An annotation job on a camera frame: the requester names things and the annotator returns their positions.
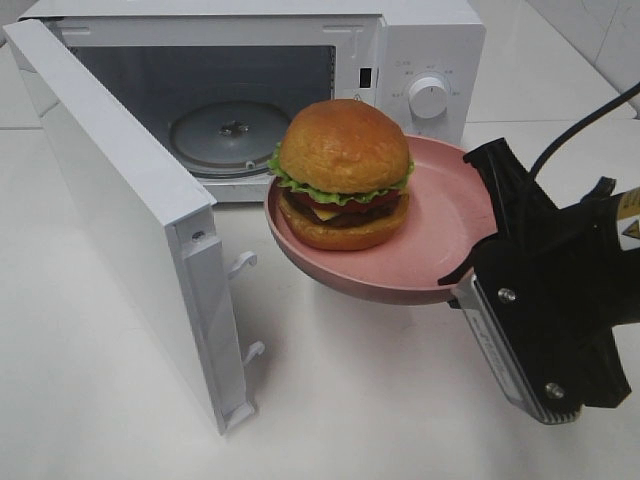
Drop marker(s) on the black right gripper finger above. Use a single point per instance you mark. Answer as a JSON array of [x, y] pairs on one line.
[[462, 282], [504, 178]]

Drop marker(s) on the pink plate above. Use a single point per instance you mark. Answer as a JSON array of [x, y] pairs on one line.
[[449, 212]]

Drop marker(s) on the white microwave oven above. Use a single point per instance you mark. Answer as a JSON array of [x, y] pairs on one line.
[[164, 59]]

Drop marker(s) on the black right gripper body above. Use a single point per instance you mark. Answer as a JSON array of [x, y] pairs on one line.
[[576, 268]]

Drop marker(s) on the glass microwave turntable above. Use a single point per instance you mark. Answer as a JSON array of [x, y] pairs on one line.
[[230, 139]]

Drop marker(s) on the white upper microwave knob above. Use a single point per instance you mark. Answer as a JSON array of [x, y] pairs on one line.
[[428, 95]]

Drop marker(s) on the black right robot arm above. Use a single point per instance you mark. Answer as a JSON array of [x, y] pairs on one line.
[[584, 257]]

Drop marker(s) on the white microwave door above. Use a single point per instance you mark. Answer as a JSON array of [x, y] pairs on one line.
[[152, 220]]

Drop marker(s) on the burger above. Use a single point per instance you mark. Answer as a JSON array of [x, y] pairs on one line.
[[341, 174]]

